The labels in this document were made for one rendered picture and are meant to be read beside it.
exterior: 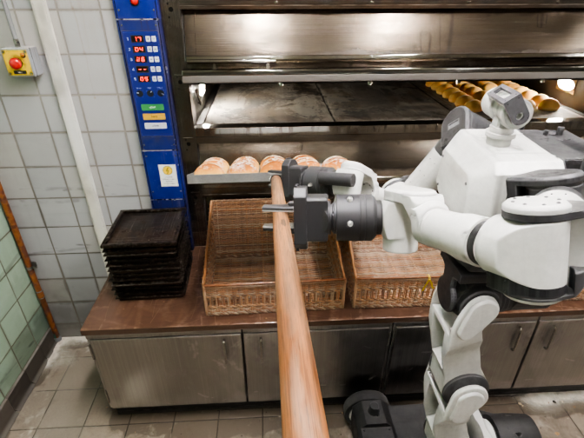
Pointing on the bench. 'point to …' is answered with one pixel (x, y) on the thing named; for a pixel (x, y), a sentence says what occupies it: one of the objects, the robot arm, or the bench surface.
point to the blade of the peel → (228, 177)
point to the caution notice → (168, 175)
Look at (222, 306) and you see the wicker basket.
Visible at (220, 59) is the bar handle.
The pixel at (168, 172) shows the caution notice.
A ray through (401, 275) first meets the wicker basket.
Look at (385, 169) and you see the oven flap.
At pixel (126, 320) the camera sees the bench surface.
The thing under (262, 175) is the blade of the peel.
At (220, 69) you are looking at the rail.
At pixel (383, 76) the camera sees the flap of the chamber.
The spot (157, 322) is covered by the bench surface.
